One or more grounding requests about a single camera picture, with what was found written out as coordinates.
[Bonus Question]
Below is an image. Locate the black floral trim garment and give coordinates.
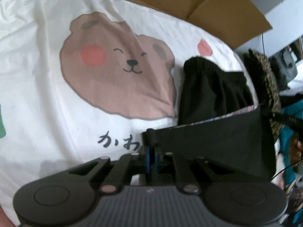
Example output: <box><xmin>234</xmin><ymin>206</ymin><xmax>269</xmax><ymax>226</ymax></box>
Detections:
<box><xmin>143</xmin><ymin>57</ymin><xmax>276</xmax><ymax>179</ymax></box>

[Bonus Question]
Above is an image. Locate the teal patterned cloth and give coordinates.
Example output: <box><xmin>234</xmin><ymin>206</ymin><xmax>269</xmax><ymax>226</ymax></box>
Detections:
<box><xmin>275</xmin><ymin>99</ymin><xmax>303</xmax><ymax>227</ymax></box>

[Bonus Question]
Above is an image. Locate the leopard print cloth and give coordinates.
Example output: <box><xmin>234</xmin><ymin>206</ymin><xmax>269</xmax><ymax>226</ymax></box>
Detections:
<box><xmin>243</xmin><ymin>49</ymin><xmax>283</xmax><ymax>142</ymax></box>

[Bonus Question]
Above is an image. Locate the white printed bed sheet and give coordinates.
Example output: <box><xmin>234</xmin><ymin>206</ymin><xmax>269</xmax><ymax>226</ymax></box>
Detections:
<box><xmin>1</xmin><ymin>0</ymin><xmax>245</xmax><ymax>225</ymax></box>

